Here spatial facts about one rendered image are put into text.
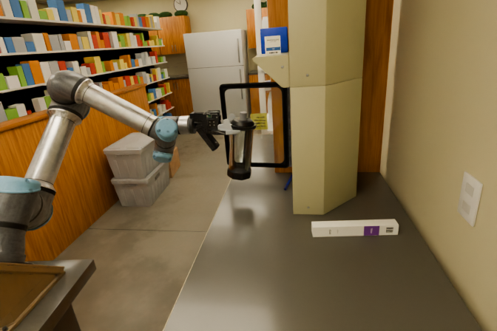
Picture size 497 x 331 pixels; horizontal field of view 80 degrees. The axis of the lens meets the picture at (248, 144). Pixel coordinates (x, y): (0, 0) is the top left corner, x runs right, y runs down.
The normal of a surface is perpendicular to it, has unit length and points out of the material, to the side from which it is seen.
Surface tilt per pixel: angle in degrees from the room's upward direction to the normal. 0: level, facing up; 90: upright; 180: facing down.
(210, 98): 90
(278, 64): 90
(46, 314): 0
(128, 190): 95
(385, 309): 0
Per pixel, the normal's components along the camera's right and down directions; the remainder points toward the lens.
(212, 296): -0.07, -0.94
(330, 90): 0.60, 0.22
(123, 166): -0.14, 0.42
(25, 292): 0.99, -0.04
